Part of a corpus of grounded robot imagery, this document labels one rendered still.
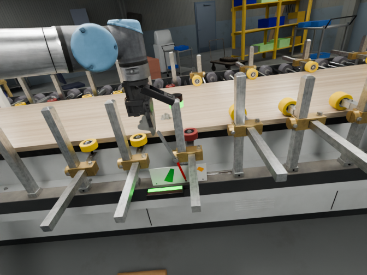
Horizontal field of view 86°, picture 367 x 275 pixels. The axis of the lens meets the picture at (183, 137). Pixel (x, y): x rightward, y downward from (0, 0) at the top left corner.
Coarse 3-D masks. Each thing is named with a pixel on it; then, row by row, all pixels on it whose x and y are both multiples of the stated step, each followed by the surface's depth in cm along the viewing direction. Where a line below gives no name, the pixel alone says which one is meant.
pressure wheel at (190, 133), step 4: (188, 128) 98; (192, 128) 97; (184, 132) 95; (188, 132) 94; (192, 132) 94; (196, 132) 93; (188, 136) 92; (192, 136) 92; (196, 136) 94; (188, 140) 93; (192, 140) 93
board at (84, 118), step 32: (192, 96) 142; (224, 96) 134; (256, 96) 127; (288, 96) 121; (320, 96) 115; (352, 96) 110; (32, 128) 124; (64, 128) 118; (96, 128) 112; (128, 128) 107; (160, 128) 103; (224, 128) 99
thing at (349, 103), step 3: (342, 99) 93; (345, 99) 93; (348, 99) 92; (351, 99) 92; (342, 102) 93; (345, 102) 92; (348, 102) 90; (351, 102) 90; (354, 102) 89; (357, 102) 89; (342, 105) 94; (345, 105) 92; (348, 105) 90; (351, 105) 89; (354, 105) 87; (348, 108) 90; (351, 108) 89
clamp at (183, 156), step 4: (176, 148) 90; (188, 148) 88; (192, 148) 88; (196, 148) 88; (176, 152) 87; (180, 152) 87; (184, 152) 86; (188, 152) 86; (192, 152) 86; (196, 152) 86; (200, 152) 86; (176, 156) 87; (180, 156) 87; (184, 156) 87; (196, 156) 87; (200, 156) 87; (180, 160) 88; (184, 160) 88; (196, 160) 88
